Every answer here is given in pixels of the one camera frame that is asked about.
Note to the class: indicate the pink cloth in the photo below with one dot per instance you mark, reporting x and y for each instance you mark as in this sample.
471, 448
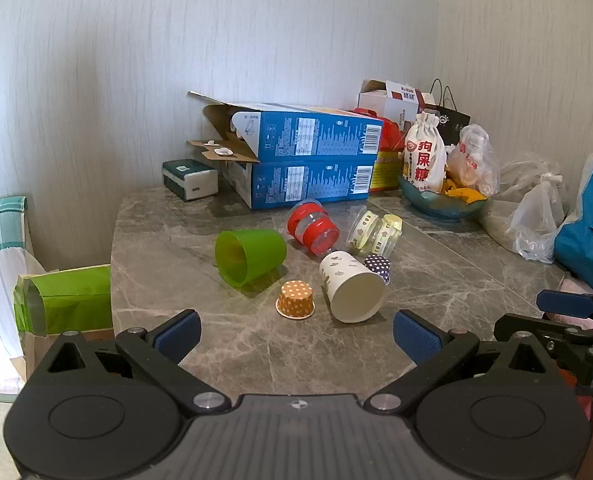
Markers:
569, 317

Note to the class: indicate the brown paper bag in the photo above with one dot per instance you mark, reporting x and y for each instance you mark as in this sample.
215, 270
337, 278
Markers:
76, 341

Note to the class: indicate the yellow wrapper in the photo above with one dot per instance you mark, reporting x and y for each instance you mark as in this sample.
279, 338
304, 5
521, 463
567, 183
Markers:
459, 192

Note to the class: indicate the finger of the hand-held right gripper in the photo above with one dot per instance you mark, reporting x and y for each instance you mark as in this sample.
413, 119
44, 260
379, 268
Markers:
551, 336
564, 302

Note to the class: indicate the green plastic cup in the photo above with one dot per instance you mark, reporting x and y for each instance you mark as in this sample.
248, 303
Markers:
259, 255

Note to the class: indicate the white red carton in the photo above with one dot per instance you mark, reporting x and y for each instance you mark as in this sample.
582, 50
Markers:
394, 102

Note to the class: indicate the dark polka dot cup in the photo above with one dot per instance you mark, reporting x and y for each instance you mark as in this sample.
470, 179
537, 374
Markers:
379, 266

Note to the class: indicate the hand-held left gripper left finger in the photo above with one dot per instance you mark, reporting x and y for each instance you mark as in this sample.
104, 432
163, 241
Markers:
179, 334

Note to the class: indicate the blue glass bowl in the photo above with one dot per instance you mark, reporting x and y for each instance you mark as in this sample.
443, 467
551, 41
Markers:
436, 205

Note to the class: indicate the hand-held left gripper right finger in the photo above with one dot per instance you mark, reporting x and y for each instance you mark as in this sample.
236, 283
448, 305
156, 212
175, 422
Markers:
416, 336

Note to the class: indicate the blue shopping bag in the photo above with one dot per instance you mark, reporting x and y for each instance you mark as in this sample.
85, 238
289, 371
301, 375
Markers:
589, 240

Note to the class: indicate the red box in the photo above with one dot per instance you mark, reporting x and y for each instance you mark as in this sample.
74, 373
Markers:
389, 160

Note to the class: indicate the black paper bag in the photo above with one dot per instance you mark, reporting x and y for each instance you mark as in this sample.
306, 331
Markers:
451, 117

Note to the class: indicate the clear plastic snack bag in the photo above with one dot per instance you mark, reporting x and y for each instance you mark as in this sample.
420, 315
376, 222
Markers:
474, 162

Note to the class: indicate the green white tissue pack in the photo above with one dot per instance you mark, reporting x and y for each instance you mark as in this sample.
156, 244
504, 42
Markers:
189, 180

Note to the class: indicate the closed blue cardboard box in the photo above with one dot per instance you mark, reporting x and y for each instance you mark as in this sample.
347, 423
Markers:
301, 185

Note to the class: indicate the red clear plastic cup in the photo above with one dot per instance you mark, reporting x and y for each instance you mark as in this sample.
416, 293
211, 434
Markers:
317, 232

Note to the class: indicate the yellow patterned clear cup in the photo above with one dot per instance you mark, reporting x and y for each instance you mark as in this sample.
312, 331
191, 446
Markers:
372, 232

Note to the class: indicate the white plastic bag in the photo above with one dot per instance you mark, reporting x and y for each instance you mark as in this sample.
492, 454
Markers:
531, 215

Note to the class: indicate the orange polka dot cup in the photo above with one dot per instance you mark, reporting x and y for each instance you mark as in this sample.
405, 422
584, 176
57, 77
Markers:
296, 301

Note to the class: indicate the open blue cardboard box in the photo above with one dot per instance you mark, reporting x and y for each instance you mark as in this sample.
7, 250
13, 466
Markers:
306, 135

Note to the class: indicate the white paper cup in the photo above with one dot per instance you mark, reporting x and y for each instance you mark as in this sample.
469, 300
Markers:
352, 290

